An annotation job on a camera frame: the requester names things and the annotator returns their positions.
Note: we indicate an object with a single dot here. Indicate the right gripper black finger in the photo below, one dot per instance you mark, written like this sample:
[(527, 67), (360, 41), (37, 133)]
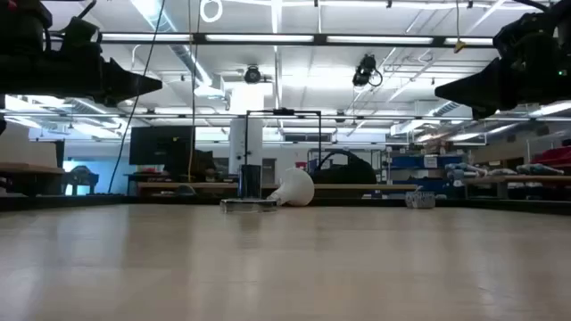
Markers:
[(479, 82), (482, 104)]

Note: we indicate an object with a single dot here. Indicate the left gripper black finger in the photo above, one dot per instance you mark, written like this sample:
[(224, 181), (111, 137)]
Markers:
[(125, 76), (122, 94)]

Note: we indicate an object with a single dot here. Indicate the white reflector lightbulb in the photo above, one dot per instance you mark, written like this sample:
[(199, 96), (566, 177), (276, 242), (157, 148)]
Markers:
[(296, 187)]

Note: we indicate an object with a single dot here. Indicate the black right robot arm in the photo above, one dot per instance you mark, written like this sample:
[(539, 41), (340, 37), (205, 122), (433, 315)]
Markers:
[(563, 22)]

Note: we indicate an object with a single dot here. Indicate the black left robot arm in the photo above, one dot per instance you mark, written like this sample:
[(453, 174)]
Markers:
[(24, 27)]

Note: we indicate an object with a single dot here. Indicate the yellow hanging hook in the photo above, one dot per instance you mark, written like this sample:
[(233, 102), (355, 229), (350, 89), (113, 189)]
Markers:
[(459, 46)]

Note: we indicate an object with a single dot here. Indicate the black computer monitor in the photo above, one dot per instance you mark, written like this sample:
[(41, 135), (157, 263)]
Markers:
[(151, 145)]

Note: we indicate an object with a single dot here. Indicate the grey cloth bundle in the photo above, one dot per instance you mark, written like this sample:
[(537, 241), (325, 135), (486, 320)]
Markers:
[(540, 169), (464, 169)]

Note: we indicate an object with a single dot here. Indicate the red storage bin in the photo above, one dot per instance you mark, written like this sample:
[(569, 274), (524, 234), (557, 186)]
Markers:
[(553, 157)]

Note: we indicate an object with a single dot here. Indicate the beige box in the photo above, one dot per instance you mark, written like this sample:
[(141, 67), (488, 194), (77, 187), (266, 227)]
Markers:
[(27, 147)]

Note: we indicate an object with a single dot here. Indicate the wooden workbench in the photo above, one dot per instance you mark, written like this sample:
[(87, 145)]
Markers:
[(27, 168), (526, 179)]

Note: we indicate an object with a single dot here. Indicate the blue storage bin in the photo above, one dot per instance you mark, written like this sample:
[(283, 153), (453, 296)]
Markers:
[(410, 161)]

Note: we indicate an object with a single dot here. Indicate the person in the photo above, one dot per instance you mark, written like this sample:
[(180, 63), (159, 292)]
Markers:
[(196, 166)]

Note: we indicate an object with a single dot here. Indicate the small round patterned cup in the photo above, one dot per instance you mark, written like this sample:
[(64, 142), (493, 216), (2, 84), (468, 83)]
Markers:
[(420, 200)]

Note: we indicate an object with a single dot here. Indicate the light wooden desk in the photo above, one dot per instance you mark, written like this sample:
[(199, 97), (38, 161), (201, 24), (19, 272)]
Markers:
[(357, 187)]

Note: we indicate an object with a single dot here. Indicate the black bag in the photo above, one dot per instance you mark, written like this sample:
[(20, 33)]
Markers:
[(343, 171)]

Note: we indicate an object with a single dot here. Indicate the black overhead light bar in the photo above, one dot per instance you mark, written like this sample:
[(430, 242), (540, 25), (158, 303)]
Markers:
[(319, 39)]

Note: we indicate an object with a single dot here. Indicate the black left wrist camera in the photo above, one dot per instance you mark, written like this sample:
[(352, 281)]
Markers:
[(80, 33)]

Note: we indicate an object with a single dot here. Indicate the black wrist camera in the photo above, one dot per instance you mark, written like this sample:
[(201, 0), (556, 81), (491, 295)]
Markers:
[(519, 38), (80, 33)]

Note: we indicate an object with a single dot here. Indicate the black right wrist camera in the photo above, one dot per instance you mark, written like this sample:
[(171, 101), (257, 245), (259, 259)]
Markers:
[(519, 38)]

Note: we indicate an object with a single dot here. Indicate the black aluminium table frame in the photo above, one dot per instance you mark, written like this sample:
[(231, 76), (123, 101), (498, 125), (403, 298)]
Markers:
[(89, 203)]

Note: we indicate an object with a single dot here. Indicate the black ceiling-mounted camera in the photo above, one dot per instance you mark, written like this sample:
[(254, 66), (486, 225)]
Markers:
[(363, 71), (252, 75)]

